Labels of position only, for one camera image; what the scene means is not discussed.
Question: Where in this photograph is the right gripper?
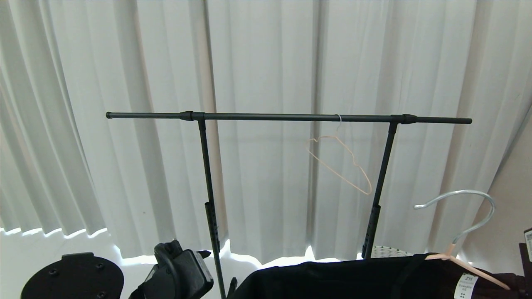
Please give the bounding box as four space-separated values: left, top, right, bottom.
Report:
518 227 532 278

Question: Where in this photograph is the black garment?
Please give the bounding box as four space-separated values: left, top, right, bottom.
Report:
230 252 532 299

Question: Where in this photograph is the white laundry basket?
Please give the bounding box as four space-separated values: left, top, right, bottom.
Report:
369 245 415 259

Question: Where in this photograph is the black clothes rack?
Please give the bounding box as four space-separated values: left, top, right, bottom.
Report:
105 110 473 299

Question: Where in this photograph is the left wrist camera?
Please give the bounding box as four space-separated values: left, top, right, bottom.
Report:
130 240 215 299

